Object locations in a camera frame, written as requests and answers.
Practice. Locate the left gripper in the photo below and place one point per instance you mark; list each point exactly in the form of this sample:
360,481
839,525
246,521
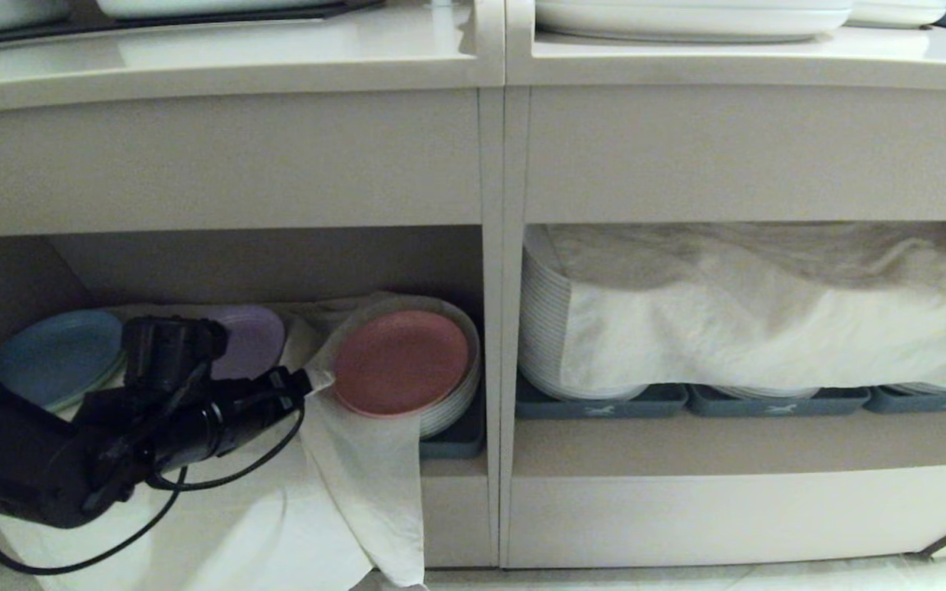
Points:
218,423

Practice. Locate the white cloth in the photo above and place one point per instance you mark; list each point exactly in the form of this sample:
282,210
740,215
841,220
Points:
769,320
358,484

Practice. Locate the blue plate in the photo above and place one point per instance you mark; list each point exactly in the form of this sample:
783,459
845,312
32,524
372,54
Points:
58,353

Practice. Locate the beige cabinet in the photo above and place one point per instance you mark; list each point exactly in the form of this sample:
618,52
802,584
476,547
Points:
752,148
235,156

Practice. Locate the pink plate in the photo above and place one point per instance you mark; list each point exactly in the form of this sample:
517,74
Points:
403,361

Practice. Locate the blue-grey plastic tray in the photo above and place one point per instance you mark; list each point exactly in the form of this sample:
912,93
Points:
777,405
456,443
604,406
933,402

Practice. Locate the purple plate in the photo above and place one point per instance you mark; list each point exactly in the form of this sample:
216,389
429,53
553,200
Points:
255,341

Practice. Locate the large white plate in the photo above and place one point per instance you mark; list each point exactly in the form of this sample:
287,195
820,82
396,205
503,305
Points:
686,20

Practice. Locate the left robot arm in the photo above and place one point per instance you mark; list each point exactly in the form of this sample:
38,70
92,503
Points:
13,460

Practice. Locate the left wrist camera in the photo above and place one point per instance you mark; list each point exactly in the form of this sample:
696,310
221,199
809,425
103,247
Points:
163,349

